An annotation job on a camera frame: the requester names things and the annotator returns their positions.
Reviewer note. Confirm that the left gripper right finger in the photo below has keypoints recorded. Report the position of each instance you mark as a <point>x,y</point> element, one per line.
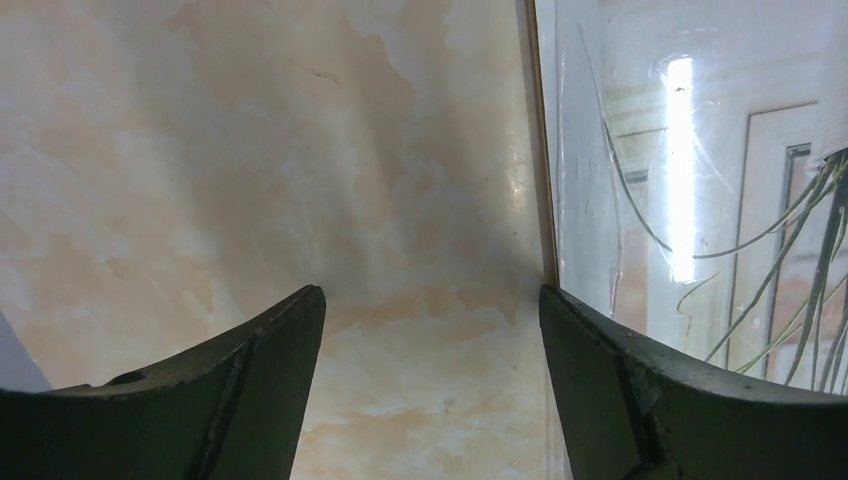
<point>631,407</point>

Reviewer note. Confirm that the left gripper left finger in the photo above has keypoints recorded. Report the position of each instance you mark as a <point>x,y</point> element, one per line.
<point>231,407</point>

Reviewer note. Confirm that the photo with glass sheet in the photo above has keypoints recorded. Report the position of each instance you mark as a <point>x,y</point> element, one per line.
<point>697,160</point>

